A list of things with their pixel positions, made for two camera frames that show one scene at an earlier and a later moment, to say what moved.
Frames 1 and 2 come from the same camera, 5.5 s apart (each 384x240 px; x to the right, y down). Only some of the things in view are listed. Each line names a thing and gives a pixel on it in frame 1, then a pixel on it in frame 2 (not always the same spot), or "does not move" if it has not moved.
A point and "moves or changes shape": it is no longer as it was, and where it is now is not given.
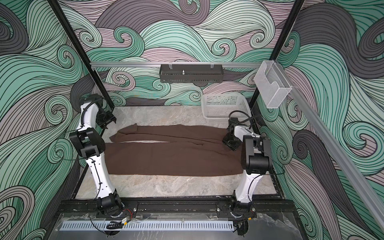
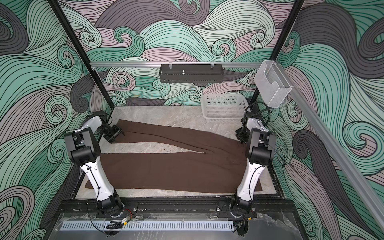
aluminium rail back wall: [175, 64] does not move
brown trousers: [171, 150] moves or changes shape
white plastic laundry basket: [216, 107] does not move
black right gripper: [233, 147] -> [238, 136]
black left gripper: [110, 118] -> [117, 131]
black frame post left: [90, 65] does not move
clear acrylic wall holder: [272, 84] does not move
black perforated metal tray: [191, 73] does not move
